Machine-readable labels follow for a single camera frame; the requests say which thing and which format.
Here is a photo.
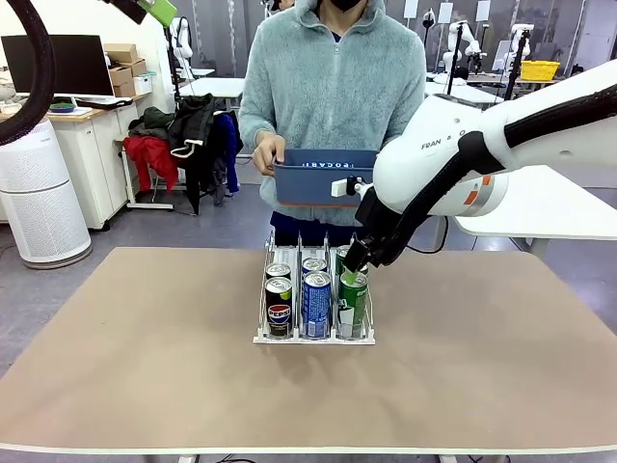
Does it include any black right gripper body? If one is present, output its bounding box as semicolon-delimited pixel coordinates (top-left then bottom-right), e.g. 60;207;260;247
354;184;401;245

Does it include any blue bin with orange handles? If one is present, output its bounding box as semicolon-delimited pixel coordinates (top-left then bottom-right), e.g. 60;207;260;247
273;148;382;209

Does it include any person's right forearm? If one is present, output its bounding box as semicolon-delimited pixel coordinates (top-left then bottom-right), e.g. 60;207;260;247
238;103;286;146

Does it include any person's right hand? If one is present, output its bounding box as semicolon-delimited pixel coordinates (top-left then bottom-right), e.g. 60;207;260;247
253;133;287;177

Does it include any rear left silver can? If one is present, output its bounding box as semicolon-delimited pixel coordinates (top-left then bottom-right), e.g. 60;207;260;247
264;261;292;282

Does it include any white background desk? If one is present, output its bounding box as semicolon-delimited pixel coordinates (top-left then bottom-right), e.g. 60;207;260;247
174;75;248;115
423;79;506;111

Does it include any black Pepsi can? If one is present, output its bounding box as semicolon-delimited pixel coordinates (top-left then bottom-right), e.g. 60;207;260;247
264;276;293;338

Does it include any black keyboard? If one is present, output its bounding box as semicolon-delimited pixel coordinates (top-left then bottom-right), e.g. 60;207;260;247
75;95;134;109

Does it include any dark green cloth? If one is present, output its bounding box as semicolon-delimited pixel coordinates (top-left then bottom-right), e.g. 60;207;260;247
128;105;177;139

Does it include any black computer monitor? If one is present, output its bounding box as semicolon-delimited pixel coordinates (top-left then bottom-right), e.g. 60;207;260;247
0;34;116;97

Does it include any person in teal fleece jacket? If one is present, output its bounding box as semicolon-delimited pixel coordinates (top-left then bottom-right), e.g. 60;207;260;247
238;0;428;252

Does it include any black jacket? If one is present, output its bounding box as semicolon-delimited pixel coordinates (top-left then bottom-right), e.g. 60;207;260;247
166;93;218;217

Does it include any blue jacket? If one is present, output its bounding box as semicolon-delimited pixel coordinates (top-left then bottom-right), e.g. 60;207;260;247
213;110;245;194

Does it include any black tripod stand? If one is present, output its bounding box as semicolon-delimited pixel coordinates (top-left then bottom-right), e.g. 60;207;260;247
442;21;465;97
500;26;527;103

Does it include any white cabinet with wooden top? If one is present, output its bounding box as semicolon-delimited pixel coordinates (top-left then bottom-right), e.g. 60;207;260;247
46;94;142;231

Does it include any large white table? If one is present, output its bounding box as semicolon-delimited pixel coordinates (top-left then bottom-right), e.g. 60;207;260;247
452;163;617;257

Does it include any small white side table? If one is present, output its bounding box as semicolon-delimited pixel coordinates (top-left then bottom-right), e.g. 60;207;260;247
113;136;175;212

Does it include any wooden shelf table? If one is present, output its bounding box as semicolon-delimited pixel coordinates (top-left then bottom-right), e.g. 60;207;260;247
513;76;574;94

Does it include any yellow plastic crate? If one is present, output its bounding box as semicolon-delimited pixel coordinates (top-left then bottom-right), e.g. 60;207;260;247
521;59;562;80

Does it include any white air purifier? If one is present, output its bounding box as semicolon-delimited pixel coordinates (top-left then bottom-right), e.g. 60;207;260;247
0;117;93;270

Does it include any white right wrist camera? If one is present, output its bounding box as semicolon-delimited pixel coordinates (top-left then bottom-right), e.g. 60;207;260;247
331;177;368;199

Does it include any white wire can dispenser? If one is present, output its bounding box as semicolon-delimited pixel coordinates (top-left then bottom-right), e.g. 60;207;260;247
252;230;378;346

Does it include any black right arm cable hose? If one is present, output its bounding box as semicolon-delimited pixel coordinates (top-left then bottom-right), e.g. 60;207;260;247
373;81;617;267

